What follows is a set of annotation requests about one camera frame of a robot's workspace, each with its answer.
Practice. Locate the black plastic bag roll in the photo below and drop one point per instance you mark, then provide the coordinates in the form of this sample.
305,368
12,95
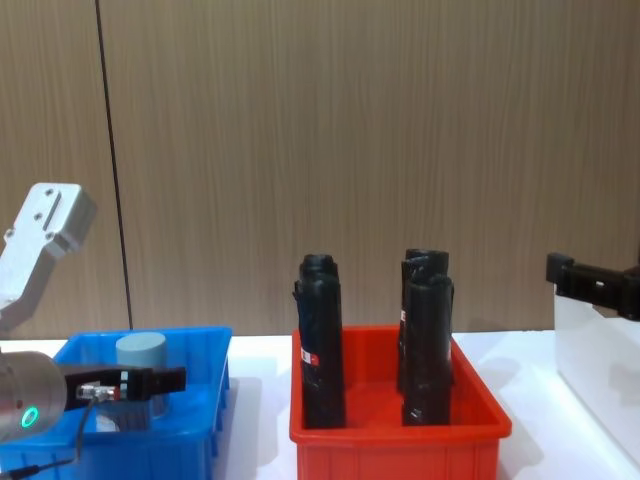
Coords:
429,360
322,350
425,262

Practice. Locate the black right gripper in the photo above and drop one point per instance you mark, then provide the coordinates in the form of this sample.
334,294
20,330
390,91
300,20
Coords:
633,295

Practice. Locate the blue plastic bin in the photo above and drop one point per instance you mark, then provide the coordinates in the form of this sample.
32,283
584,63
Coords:
150,450

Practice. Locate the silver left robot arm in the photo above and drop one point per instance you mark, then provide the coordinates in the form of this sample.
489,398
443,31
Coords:
30,395

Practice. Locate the red plastic bin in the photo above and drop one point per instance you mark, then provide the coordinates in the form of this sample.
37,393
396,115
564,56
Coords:
400,452

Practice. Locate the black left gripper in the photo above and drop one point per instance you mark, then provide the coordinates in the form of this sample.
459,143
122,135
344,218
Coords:
132,385

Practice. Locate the grey cylinder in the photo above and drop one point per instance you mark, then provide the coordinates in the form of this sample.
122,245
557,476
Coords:
142,350

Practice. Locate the white box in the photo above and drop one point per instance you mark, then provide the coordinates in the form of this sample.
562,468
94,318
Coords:
595,350

